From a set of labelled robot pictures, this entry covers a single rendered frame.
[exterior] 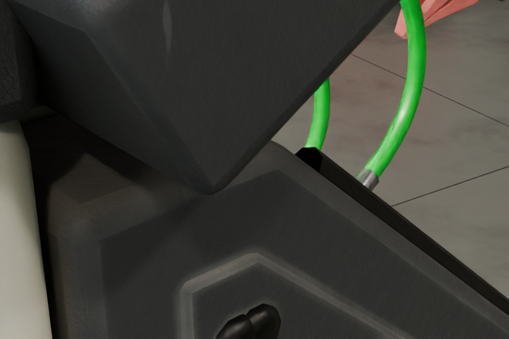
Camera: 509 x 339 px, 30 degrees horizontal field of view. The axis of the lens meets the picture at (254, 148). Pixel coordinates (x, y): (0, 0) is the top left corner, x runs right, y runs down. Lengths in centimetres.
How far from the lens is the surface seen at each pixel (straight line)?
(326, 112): 80
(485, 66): 443
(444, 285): 20
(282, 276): 16
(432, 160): 348
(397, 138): 75
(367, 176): 74
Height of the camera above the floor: 151
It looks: 25 degrees down
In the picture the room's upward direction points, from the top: 1 degrees counter-clockwise
